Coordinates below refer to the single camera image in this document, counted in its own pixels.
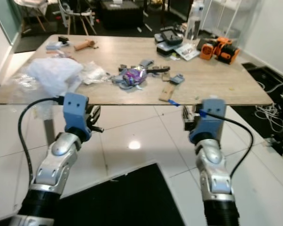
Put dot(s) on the flat wooden piece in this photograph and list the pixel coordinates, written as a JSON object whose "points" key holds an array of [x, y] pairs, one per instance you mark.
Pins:
{"points": [[166, 92]]}

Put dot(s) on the small grey plastic part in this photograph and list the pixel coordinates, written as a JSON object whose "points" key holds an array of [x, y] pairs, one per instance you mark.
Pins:
{"points": [[177, 79]]}

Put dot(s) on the clear crumpled plastic bag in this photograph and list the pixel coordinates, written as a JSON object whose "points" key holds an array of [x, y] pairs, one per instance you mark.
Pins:
{"points": [[93, 73]]}

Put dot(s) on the purple snack wrapper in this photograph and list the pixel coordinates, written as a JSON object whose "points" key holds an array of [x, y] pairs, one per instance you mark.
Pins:
{"points": [[133, 76]]}

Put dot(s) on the white crumpled plastic bag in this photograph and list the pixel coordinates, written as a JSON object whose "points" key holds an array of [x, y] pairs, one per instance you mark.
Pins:
{"points": [[54, 75]]}

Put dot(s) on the printed white booklet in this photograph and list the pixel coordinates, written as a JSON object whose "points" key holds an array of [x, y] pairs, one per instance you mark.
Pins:
{"points": [[186, 51]]}

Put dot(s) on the light wooden table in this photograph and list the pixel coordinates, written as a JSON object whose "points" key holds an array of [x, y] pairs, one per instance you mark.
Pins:
{"points": [[127, 52]]}

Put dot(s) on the orange black power tool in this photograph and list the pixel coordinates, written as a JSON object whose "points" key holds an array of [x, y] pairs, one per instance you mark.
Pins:
{"points": [[221, 49]]}

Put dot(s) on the black case stack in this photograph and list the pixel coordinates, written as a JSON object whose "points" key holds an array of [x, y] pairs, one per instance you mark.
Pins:
{"points": [[170, 41]]}

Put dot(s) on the small black block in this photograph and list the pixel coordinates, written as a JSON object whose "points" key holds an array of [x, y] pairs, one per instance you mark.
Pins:
{"points": [[63, 39]]}

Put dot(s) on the black floor mat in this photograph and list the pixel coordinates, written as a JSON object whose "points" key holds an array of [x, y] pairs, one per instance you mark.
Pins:
{"points": [[113, 202], [276, 94]]}

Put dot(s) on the clear plastic bottle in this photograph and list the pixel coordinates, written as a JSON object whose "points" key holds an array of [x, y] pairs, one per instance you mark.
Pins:
{"points": [[194, 23]]}

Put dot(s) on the black low cabinet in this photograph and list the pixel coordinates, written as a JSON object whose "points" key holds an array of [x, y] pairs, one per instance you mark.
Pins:
{"points": [[120, 14]]}

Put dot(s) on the white shelf rack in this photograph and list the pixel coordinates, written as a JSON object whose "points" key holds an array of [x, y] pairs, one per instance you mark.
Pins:
{"points": [[221, 12]]}

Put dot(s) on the white chair wooden legs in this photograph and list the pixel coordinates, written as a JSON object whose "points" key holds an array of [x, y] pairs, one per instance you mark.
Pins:
{"points": [[30, 7]]}

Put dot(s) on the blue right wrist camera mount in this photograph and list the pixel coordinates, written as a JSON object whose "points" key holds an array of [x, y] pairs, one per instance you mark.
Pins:
{"points": [[207, 122]]}

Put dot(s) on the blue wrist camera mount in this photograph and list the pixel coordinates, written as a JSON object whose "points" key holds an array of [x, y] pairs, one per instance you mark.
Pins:
{"points": [[76, 113], [207, 122]]}

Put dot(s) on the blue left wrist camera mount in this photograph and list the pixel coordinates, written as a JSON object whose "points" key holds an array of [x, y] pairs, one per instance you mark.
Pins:
{"points": [[76, 113]]}

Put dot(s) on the metal frame chair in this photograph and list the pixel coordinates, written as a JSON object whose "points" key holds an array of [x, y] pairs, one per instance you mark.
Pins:
{"points": [[73, 14]]}

